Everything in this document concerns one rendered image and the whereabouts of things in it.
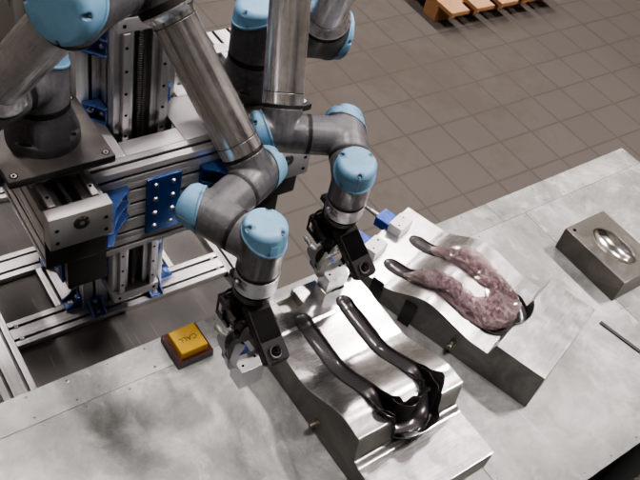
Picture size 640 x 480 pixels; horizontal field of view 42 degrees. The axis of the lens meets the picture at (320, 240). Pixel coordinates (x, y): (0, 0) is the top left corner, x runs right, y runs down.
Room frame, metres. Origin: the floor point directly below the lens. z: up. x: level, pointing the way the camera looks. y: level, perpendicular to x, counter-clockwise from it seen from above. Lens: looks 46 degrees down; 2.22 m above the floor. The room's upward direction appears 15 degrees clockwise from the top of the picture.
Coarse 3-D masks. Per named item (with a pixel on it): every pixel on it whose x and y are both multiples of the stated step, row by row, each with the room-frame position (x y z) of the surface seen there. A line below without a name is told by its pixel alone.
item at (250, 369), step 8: (216, 328) 0.96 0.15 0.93; (248, 352) 0.91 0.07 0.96; (256, 352) 0.91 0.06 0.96; (240, 360) 0.88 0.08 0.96; (248, 360) 0.89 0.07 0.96; (256, 360) 0.89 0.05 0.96; (240, 368) 0.87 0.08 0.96; (248, 368) 0.87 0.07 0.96; (256, 368) 0.88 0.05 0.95; (232, 376) 0.87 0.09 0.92; (240, 376) 0.86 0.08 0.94; (248, 376) 0.87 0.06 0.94; (256, 376) 0.88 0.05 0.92; (240, 384) 0.86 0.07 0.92; (248, 384) 0.87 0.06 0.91
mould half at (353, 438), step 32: (352, 288) 1.19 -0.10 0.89; (288, 320) 1.06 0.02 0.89; (320, 320) 1.08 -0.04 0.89; (384, 320) 1.13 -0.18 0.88; (352, 352) 1.03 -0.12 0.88; (416, 352) 1.05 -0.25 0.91; (288, 384) 0.95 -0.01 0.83; (320, 384) 0.93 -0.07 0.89; (384, 384) 0.94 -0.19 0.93; (416, 384) 0.95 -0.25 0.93; (448, 384) 0.98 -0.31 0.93; (320, 416) 0.87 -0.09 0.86; (352, 416) 0.85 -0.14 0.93; (384, 416) 0.87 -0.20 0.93; (448, 416) 0.95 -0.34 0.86; (352, 448) 0.81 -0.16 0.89; (384, 448) 0.84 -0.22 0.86; (416, 448) 0.86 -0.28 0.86; (448, 448) 0.88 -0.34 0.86; (480, 448) 0.90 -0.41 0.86
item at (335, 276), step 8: (304, 240) 1.25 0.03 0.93; (336, 264) 1.19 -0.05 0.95; (328, 272) 1.17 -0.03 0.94; (336, 272) 1.17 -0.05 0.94; (344, 272) 1.18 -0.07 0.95; (320, 280) 1.17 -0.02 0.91; (328, 280) 1.15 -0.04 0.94; (336, 280) 1.16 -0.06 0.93; (344, 280) 1.18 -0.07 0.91; (328, 288) 1.15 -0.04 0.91; (336, 288) 1.18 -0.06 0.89
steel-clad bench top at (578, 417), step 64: (512, 192) 1.76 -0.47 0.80; (576, 192) 1.83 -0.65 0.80; (512, 256) 1.51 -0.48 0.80; (64, 384) 0.83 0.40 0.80; (128, 384) 0.87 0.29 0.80; (192, 384) 0.91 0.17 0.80; (256, 384) 0.95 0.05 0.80; (576, 384) 1.17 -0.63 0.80; (0, 448) 0.68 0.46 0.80; (64, 448) 0.71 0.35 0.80; (128, 448) 0.74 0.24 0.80; (192, 448) 0.77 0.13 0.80; (256, 448) 0.81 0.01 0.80; (320, 448) 0.85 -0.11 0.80; (512, 448) 0.96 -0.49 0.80; (576, 448) 1.00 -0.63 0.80
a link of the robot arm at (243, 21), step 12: (240, 0) 1.58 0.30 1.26; (252, 0) 1.59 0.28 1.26; (264, 0) 1.59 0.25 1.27; (240, 12) 1.55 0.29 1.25; (252, 12) 1.54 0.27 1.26; (264, 12) 1.55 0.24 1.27; (240, 24) 1.54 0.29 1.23; (252, 24) 1.53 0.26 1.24; (264, 24) 1.54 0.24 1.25; (240, 36) 1.54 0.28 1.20; (252, 36) 1.53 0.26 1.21; (264, 36) 1.54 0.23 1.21; (240, 48) 1.54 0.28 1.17; (252, 48) 1.53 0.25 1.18; (264, 48) 1.54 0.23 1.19; (240, 60) 1.54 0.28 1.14; (252, 60) 1.53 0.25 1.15; (264, 60) 1.54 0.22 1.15
